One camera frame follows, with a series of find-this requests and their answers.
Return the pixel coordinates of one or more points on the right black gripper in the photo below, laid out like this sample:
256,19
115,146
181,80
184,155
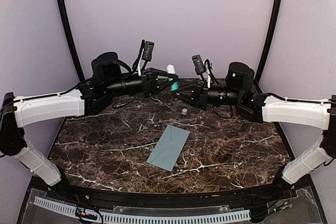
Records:
200,96

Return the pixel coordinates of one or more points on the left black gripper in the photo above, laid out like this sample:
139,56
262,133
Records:
150,84

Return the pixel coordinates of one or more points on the teal paper envelope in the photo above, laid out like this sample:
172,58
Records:
168,148

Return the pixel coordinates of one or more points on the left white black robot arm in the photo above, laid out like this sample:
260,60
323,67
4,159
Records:
111,78

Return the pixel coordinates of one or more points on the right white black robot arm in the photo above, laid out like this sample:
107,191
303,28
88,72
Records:
269,107

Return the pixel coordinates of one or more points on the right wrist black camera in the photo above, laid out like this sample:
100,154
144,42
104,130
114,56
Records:
198,64

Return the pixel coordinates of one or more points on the wrist black camera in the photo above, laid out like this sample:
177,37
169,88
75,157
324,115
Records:
148,50
198,64

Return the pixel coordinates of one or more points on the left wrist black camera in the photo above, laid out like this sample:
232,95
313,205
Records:
148,50

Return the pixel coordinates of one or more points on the black front rail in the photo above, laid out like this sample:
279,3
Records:
250,197

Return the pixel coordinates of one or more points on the white slotted cable duct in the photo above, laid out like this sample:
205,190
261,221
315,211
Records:
123,214

